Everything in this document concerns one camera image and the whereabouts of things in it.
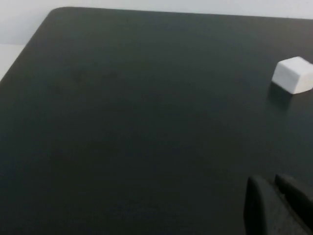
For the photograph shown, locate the white cube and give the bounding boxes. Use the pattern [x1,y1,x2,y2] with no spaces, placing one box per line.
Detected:
[271,56,313,94]

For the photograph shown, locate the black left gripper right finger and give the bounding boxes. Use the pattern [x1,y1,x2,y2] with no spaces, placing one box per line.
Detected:
[274,173,313,235]

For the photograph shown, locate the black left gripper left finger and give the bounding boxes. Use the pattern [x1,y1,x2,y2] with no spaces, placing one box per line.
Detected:
[244,176,278,235]

